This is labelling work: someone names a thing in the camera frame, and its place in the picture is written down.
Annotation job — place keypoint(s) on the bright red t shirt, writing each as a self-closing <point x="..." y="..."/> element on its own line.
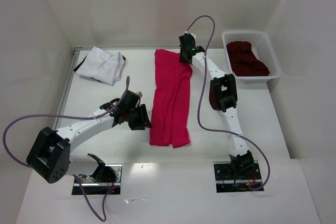
<point x="171" y="103"/>

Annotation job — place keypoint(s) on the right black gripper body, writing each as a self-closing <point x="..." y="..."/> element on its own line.
<point x="184" y="56"/>

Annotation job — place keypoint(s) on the dark red t shirt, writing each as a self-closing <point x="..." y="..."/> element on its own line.
<point x="243" y="61"/>

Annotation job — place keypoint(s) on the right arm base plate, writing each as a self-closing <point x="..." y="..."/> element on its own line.
<point x="227" y="181"/>

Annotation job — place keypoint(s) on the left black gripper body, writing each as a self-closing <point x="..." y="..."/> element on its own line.
<point x="142" y="118"/>

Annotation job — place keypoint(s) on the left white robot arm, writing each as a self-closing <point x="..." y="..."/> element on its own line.
<point x="50" y="153"/>

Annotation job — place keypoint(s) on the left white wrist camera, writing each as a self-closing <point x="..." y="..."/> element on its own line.
<point x="139" y="94"/>

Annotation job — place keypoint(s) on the white folded t shirt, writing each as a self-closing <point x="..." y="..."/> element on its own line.
<point x="102" y="66"/>

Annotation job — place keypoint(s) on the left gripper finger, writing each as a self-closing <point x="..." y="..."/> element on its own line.
<point x="140" y="125"/>
<point x="144" y="119"/>

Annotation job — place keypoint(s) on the white plastic basket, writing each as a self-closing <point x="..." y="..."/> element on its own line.
<point x="262" y="49"/>

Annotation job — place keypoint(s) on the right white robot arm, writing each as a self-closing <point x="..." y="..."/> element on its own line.
<point x="223" y="99"/>

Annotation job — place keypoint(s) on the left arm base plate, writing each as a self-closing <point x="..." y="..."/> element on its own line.
<point x="107" y="179"/>

